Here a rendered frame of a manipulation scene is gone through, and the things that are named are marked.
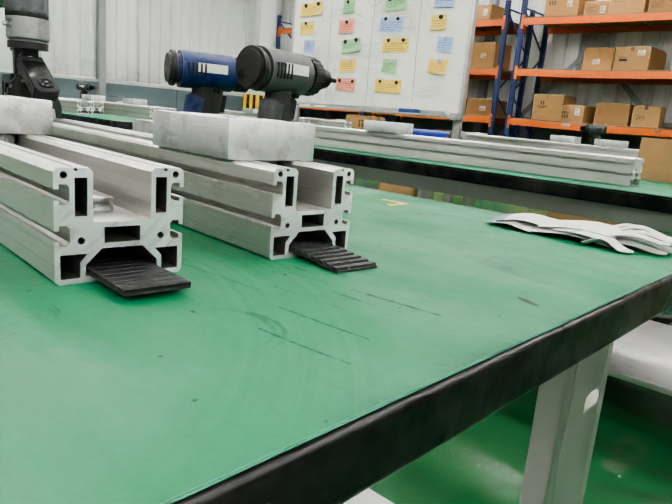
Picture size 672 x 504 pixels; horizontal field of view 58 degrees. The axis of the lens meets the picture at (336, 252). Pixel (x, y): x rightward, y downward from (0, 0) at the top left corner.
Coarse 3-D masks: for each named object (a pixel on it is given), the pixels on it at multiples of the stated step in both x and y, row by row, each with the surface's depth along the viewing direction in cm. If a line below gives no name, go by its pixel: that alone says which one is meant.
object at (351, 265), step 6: (360, 258) 58; (366, 258) 58; (324, 264) 55; (330, 264) 55; (336, 264) 55; (342, 264) 56; (348, 264) 56; (354, 264) 56; (360, 264) 56; (366, 264) 57; (372, 264) 57; (336, 270) 54; (342, 270) 54; (348, 270) 55; (354, 270) 55
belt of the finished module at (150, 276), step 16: (96, 256) 49; (112, 256) 50; (128, 256) 50; (96, 272) 45; (112, 272) 45; (128, 272) 45; (144, 272) 46; (160, 272) 46; (112, 288) 42; (128, 288) 42; (144, 288) 42; (160, 288) 43; (176, 288) 44
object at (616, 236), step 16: (512, 224) 85; (528, 224) 86; (544, 224) 84; (560, 224) 83; (576, 224) 82; (592, 224) 83; (608, 224) 86; (624, 224) 84; (592, 240) 77; (608, 240) 76; (624, 240) 78; (640, 240) 78; (656, 240) 76
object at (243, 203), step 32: (64, 128) 92; (96, 128) 102; (160, 160) 73; (192, 160) 65; (224, 160) 61; (192, 192) 66; (224, 192) 61; (256, 192) 57; (288, 192) 57; (320, 192) 61; (192, 224) 66; (224, 224) 62; (256, 224) 58; (288, 224) 57; (320, 224) 61; (288, 256) 58
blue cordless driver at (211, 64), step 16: (176, 64) 97; (192, 64) 98; (208, 64) 99; (224, 64) 101; (176, 80) 99; (192, 80) 99; (208, 80) 100; (224, 80) 102; (192, 96) 101; (208, 96) 102; (224, 96) 104; (208, 112) 102
